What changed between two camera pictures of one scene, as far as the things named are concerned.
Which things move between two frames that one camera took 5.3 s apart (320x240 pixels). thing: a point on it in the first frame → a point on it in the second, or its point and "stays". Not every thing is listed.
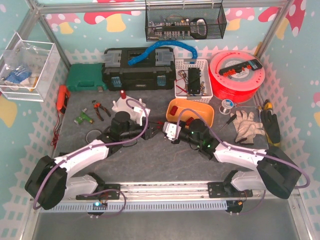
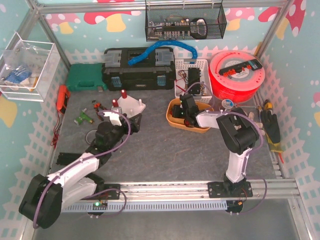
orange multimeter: x=62 y=98 stays
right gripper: x=175 y=136 → x=176 y=111
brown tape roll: x=91 y=130 stays
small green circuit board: x=79 y=120 stays
